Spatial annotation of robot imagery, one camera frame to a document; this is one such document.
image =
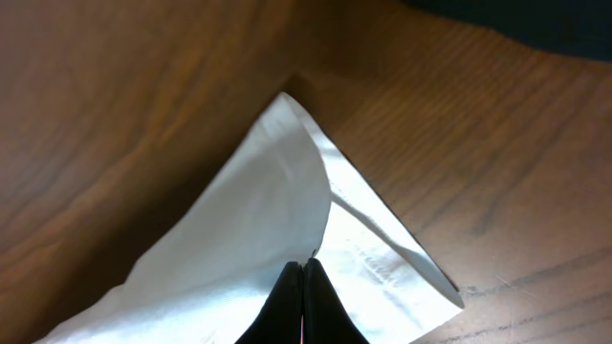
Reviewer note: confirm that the crumpled black garment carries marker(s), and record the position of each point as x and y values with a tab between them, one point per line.
575	27

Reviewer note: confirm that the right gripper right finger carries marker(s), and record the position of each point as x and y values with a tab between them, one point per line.
325	320

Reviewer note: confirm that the white t-shirt with logo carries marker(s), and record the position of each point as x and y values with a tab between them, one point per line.
286	194

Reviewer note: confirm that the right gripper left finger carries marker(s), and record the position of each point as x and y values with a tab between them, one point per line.
279	321

